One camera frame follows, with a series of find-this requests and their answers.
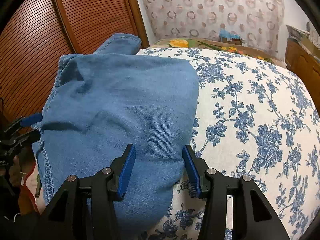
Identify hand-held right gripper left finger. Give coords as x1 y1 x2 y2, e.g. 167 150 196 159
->
40 144 137 240

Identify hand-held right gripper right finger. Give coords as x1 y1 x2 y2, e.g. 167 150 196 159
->
182 144 290 240

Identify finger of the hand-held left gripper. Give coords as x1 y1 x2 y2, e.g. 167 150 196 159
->
5 129 42 155
5 112 43 135

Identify blue denim pants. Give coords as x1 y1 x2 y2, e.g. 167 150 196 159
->
32 33 200 237

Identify wooden slatted wardrobe door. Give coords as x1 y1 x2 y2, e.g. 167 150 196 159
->
0 0 150 130

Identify blue floral white bedding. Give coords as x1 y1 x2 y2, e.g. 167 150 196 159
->
135 47 320 240

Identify brown yellow floral blanket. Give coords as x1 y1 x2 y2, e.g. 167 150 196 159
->
151 38 288 68

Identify cardboard box with blue tape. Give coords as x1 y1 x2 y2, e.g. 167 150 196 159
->
219 29 242 46

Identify wooden dresser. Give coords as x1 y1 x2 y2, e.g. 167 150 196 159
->
285 39 320 75

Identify circle patterned curtain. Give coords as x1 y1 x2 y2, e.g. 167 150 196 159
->
136 0 285 53

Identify stack of papers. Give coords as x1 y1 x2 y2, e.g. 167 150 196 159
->
286 24 315 46

